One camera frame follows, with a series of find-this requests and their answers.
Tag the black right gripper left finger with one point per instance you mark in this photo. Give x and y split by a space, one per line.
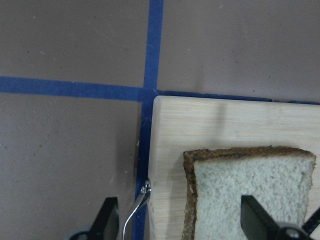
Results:
106 224

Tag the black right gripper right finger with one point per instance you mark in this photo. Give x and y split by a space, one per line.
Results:
255 221

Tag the bread slice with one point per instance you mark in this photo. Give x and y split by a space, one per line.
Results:
279 178

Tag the wooden cutting board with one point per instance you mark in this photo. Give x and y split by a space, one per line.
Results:
182 124

